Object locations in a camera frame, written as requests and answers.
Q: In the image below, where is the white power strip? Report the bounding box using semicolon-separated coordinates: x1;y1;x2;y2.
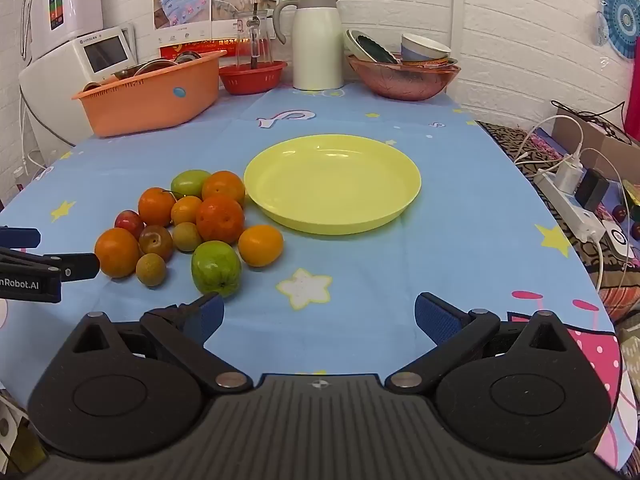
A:
534;172;606;243

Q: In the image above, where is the yellow plastic plate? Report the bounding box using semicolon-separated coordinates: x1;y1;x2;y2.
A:
243;134;422;236

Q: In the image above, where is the dark brown plum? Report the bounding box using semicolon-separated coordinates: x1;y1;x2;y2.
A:
138;224;174;256

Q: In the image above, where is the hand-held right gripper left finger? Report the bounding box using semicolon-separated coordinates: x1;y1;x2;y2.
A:
70;292;253;395

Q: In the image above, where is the green-lined white bowl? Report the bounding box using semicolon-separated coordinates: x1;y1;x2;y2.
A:
345;29;401;66

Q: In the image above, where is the white thermos jug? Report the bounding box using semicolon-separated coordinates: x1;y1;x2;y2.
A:
272;0;346;92

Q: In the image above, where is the small brownish green fruit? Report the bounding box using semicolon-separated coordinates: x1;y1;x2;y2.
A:
136;253;167;288
172;221;203;253

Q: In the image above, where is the clear glass jar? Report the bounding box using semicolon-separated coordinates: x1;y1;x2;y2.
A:
235;4;277;70

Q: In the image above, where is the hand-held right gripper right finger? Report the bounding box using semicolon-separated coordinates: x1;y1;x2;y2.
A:
385;291;581;392

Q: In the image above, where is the leopard-print cloth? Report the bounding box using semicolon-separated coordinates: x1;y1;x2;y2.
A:
475;120;640;321

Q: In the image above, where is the white charger plug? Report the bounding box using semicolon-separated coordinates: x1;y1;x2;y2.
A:
552;157;586;195

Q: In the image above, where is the black charger plug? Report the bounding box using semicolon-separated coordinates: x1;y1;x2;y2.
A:
575;167;611;212

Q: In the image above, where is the orange plastic basin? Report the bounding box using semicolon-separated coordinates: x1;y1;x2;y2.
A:
71;50;228;138

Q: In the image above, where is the blue round wall ornament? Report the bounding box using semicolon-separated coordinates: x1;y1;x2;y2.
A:
595;0;640;63

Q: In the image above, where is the pink glass bowl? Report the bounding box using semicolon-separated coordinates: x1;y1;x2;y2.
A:
347;54;462;101

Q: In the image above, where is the white charging cable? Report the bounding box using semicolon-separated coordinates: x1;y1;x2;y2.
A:
515;115;583;166

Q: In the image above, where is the red plastic basket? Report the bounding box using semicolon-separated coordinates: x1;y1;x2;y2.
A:
219;60;289;96

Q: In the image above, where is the orange with stem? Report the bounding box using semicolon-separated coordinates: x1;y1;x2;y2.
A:
138;186;177;228

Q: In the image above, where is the wall calendar poster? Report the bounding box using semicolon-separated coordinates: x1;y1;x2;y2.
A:
152;0;283;63

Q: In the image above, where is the white appliance with screen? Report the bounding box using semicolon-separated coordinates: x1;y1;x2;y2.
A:
19;24;137;166

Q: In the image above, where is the dark reddish orange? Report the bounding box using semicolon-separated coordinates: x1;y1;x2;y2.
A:
195;195;245;244

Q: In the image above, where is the white wall pipe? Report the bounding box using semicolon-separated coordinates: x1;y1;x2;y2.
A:
446;0;459;61

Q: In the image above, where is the small orange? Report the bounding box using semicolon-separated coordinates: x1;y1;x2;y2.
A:
171;195;203;226

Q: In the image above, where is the blue printed tablecloth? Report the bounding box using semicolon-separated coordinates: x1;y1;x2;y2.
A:
0;82;623;471

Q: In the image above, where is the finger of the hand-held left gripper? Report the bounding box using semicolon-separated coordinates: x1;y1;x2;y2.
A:
0;246;101;282
0;226;42;250

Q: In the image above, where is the red-rimmed patterned bowl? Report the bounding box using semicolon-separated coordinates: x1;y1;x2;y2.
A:
400;57;459;69

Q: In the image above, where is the white round gadget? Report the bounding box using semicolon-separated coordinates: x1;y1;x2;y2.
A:
602;220;634;261

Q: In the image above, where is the white and blue bowl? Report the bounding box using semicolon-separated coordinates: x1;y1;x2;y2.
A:
401;33;452;63

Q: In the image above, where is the red plum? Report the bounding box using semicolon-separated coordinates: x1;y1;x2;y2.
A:
114;210;145;240

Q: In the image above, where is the cardboard box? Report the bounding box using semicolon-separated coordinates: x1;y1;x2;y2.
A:
552;100;640;186

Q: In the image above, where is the black cable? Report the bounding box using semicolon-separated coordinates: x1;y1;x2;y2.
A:
552;100;640;147

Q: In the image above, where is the large green guava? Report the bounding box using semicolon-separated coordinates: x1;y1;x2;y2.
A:
191;240;243;298

